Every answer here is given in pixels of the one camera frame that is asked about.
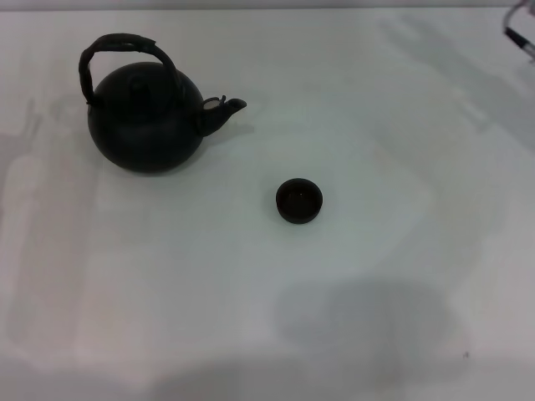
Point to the small black teacup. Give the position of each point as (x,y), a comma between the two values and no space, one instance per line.
(299,202)

